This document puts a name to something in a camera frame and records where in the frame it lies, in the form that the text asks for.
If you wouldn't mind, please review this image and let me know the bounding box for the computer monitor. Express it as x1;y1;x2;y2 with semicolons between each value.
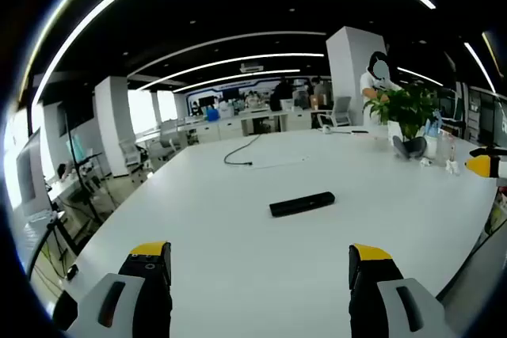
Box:
14;127;53;217

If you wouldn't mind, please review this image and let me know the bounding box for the blue plastic item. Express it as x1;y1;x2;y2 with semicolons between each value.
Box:
421;110;443;138

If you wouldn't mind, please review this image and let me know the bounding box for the black cable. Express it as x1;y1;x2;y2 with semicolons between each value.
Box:
223;134;262;167

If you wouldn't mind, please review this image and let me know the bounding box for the black tripod stand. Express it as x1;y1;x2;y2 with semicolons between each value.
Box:
63;108;105;228

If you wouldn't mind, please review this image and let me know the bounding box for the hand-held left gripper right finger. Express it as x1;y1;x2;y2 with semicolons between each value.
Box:
348;242;456;338

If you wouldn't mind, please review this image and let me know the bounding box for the black remote control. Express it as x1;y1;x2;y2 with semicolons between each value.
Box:
269;191;337;218

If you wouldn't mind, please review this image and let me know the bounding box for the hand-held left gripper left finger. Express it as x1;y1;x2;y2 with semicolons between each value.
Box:
65;241;173;338

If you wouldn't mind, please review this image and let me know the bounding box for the green potted plant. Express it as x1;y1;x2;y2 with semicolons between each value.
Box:
363;84;440;145

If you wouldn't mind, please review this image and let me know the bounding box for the clear plastic container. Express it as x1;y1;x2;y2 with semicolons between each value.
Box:
433;131;456;168

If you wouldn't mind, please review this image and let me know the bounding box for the white office chair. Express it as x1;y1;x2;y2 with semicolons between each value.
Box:
316;96;353;128

